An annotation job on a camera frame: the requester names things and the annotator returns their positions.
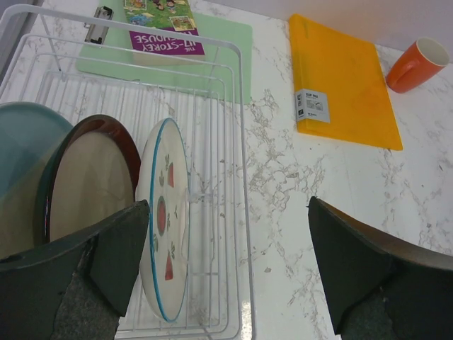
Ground orange mug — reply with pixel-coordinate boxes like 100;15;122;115
386;37;450;94

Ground red rimmed beige plate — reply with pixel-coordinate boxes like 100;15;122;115
33;114;141;245

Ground purple storey treehouse book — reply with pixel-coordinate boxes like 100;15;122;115
122;0;207;67

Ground white watermelon pattern plate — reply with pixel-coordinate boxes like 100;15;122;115
136;118;190;322

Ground green clipboard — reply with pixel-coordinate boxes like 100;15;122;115
76;13;253;105

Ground white wire dish rack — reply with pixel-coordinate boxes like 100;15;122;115
1;4;255;339

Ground orange clip file folder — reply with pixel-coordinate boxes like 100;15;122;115
289;14;403;151

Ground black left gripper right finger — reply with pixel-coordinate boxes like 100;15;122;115
308;197;452;339

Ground blue and cream plate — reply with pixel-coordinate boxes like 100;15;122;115
1;102;72;259

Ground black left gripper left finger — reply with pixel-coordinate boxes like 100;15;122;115
1;200;149;339

